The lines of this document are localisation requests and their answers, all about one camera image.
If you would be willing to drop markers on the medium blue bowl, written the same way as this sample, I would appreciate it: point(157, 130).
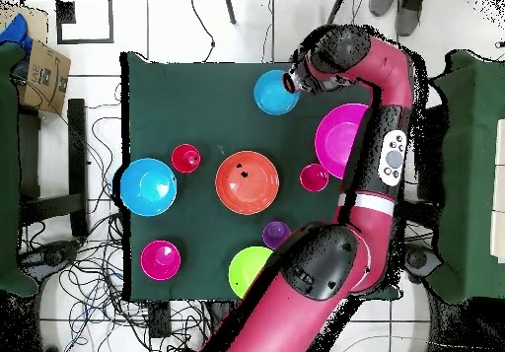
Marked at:
point(272, 95)

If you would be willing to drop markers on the orange bowl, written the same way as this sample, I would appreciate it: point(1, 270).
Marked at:
point(246, 186)

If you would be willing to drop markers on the purple cup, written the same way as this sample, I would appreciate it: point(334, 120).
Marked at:
point(276, 233)

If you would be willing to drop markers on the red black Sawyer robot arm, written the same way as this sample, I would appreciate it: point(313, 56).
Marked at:
point(315, 281)

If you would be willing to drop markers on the large pink bowl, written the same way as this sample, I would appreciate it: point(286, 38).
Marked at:
point(335, 139)

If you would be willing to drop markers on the grey chair leg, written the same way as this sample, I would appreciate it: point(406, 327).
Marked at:
point(336, 7)
point(230, 11)

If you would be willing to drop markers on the red cup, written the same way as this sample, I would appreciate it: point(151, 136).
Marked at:
point(183, 158)
point(313, 178)

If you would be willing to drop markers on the grey shoe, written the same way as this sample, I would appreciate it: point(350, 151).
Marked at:
point(408, 16)
point(380, 7)

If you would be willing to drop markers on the dark green tablecloth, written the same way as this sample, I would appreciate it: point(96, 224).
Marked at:
point(177, 91)

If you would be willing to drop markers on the black metal stand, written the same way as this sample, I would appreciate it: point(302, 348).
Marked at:
point(77, 151)
point(432, 151)

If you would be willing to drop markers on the green cloth covered table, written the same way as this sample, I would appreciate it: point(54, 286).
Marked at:
point(8, 170)
point(469, 170)

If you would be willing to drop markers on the large blue bowl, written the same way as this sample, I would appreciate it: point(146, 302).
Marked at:
point(148, 186)

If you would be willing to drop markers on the green bowl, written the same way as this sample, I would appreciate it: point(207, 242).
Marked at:
point(244, 269)

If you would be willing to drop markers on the white box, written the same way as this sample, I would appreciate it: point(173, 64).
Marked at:
point(499, 170)

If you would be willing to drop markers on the small red bowl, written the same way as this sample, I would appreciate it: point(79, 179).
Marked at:
point(159, 261)

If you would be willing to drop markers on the printed cardboard box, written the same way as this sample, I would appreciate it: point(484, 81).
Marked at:
point(43, 76)

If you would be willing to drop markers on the plain cardboard box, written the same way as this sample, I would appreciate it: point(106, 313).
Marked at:
point(37, 22)

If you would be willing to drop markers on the blue bag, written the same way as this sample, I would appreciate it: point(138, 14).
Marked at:
point(15, 32)

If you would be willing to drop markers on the black pedestal foot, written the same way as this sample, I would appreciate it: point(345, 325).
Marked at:
point(47, 255)
point(420, 261)

